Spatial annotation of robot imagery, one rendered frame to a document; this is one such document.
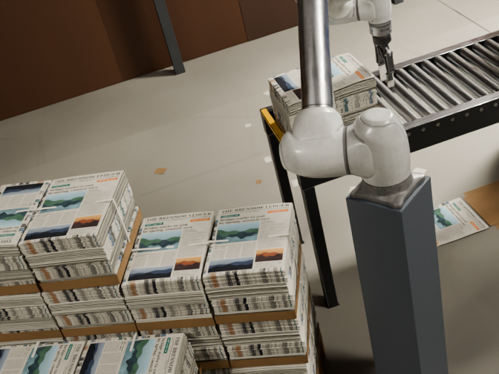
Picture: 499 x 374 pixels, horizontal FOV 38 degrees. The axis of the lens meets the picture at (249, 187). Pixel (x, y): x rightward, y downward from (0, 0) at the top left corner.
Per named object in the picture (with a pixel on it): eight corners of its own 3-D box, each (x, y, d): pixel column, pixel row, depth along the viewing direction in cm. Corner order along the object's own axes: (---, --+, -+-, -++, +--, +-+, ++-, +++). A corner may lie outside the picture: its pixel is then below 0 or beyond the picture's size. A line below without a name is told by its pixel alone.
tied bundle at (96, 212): (121, 286, 248) (99, 234, 235) (42, 294, 254) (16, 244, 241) (143, 217, 279) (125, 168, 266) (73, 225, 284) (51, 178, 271)
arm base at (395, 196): (432, 170, 235) (431, 156, 232) (399, 210, 222) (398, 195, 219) (382, 159, 246) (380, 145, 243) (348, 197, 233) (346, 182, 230)
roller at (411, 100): (428, 127, 302) (427, 116, 299) (381, 82, 340) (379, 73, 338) (439, 123, 302) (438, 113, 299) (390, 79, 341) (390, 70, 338)
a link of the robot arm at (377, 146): (411, 186, 221) (405, 125, 209) (352, 190, 226) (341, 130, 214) (411, 156, 234) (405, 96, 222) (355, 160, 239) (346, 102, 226)
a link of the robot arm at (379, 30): (373, 27, 287) (375, 41, 291) (395, 20, 288) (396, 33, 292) (364, 19, 295) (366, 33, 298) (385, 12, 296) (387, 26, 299)
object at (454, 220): (419, 254, 350) (419, 252, 349) (393, 222, 373) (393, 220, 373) (488, 228, 354) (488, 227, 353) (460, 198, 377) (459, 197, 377)
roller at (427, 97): (442, 122, 302) (441, 111, 300) (393, 79, 341) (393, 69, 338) (453, 118, 303) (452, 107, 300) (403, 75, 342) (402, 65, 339)
